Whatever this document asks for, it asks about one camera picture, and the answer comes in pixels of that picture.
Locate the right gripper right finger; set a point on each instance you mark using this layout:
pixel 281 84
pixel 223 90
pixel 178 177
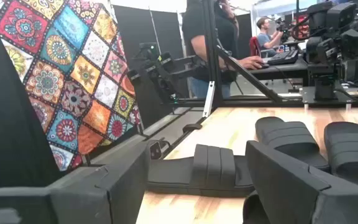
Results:
pixel 291 193

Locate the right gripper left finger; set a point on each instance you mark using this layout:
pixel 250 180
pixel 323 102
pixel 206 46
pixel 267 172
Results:
pixel 104 193

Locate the black rubber slide sandal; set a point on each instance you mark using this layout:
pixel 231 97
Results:
pixel 286 137
pixel 213 168
pixel 350 146

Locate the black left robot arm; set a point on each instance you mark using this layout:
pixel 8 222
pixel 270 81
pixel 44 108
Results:
pixel 325 53

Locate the black background robot arm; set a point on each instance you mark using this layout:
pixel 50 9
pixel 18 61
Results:
pixel 160 68

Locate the colourful patterned cloth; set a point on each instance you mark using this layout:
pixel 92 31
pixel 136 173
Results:
pixel 73 77

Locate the black cloth panel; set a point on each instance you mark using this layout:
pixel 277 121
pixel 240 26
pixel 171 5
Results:
pixel 8 109

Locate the black keyboard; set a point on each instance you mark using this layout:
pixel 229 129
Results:
pixel 283 57

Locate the red chair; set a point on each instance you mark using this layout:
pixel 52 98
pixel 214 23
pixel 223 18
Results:
pixel 255 46

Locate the seated person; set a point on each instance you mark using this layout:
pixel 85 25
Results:
pixel 264 39

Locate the black partition panel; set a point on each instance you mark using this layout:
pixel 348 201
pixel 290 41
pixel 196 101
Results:
pixel 168 34
pixel 244 29
pixel 134 28

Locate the standing person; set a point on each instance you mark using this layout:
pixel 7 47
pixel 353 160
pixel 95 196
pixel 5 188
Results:
pixel 197 31

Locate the long black cross rail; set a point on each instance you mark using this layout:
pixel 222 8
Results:
pixel 166 121

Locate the small black rail bracket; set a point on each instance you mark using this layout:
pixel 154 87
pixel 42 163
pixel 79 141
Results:
pixel 192 127

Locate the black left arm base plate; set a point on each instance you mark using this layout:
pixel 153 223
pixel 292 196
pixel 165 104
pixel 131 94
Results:
pixel 353 96

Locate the silver frame bracket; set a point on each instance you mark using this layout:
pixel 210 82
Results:
pixel 209 96

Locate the black left aluminium frame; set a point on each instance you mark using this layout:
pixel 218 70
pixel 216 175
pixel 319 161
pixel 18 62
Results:
pixel 212 46

